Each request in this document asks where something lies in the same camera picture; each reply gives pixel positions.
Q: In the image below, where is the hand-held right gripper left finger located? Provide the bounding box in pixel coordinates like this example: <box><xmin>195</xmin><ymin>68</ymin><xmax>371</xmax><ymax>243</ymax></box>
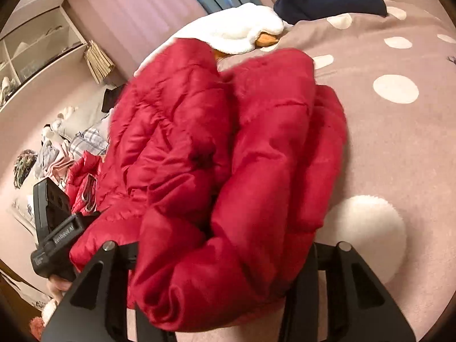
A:
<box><xmin>41</xmin><ymin>240</ymin><xmax>177</xmax><ymax>342</ymax></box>

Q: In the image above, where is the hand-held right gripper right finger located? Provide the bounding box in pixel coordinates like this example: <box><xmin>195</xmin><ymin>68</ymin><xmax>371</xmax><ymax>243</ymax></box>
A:
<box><xmin>278</xmin><ymin>241</ymin><xmax>416</xmax><ymax>342</ymax></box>

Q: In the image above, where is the red down jacket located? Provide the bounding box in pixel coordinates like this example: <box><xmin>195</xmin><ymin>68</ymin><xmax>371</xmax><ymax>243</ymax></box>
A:
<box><xmin>69</xmin><ymin>37</ymin><xmax>348</xmax><ymax>332</ymax></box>

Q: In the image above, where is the pile of pastel clothes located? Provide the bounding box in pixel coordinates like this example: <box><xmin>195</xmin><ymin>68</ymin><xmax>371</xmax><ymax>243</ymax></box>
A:
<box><xmin>36</xmin><ymin>139</ymin><xmax>75</xmax><ymax>182</ymax></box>

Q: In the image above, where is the clothes heap with dark garment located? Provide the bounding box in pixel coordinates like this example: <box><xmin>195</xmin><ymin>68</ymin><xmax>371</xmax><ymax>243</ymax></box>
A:
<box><xmin>0</xmin><ymin>76</ymin><xmax>18</xmax><ymax>105</ymax></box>

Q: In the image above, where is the person's left hand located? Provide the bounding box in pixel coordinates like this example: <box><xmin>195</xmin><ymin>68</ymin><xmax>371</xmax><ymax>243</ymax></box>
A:
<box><xmin>46</xmin><ymin>277</ymin><xmax>74</xmax><ymax>302</ymax></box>

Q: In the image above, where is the folded pinkish red puffer jacket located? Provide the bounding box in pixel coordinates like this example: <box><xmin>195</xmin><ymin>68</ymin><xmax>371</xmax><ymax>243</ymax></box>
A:
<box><xmin>65</xmin><ymin>150</ymin><xmax>107</xmax><ymax>216</ymax></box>

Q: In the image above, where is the multicolour knitted cloth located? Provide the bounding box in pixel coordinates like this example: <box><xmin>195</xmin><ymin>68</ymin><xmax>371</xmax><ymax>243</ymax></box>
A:
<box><xmin>13</xmin><ymin>150</ymin><xmax>38</xmax><ymax>189</ymax></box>

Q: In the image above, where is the fluffy pink white cloth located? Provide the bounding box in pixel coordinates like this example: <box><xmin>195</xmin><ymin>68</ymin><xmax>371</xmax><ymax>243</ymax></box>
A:
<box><xmin>30</xmin><ymin>299</ymin><xmax>58</xmax><ymax>332</ymax></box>

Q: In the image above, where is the grey plaid quilt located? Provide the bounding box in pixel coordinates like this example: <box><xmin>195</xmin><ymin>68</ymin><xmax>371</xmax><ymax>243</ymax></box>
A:
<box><xmin>69</xmin><ymin>126</ymin><xmax>109</xmax><ymax>157</ymax></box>

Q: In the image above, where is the white plush toy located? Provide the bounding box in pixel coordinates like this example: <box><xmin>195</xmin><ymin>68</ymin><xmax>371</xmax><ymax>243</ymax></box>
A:
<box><xmin>52</xmin><ymin>106</ymin><xmax>77</xmax><ymax>129</ymax></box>

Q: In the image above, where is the grey pillow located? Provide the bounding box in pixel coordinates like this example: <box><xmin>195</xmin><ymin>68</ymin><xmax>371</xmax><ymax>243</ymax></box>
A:
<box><xmin>59</xmin><ymin>91</ymin><xmax>111</xmax><ymax>139</ymax></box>

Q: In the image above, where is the black cloth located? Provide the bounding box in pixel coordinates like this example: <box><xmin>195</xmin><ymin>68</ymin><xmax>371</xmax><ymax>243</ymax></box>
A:
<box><xmin>101</xmin><ymin>85</ymin><xmax>125</xmax><ymax>113</ymax></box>

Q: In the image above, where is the striped hanging cloth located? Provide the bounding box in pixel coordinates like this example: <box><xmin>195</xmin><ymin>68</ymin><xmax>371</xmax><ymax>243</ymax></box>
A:
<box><xmin>84</xmin><ymin>40</ymin><xmax>115</xmax><ymax>84</ymax></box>

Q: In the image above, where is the dotted grey-pink bed cover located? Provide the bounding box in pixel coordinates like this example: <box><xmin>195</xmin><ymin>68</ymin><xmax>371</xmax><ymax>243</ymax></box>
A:
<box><xmin>178</xmin><ymin>0</ymin><xmax>456</xmax><ymax>342</ymax></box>

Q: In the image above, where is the orange brown garment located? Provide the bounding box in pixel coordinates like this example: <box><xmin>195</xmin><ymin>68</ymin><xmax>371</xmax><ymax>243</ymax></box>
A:
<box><xmin>212</xmin><ymin>32</ymin><xmax>280</xmax><ymax>61</ymax></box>

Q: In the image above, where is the white fleece garment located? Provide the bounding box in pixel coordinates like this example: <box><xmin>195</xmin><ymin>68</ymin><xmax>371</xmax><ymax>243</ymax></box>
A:
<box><xmin>133</xmin><ymin>3</ymin><xmax>286</xmax><ymax>75</ymax></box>

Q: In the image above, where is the white wall shelf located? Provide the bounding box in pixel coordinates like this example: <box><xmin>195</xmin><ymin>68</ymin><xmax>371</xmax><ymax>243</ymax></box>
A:
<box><xmin>0</xmin><ymin>0</ymin><xmax>88</xmax><ymax>111</ymax></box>

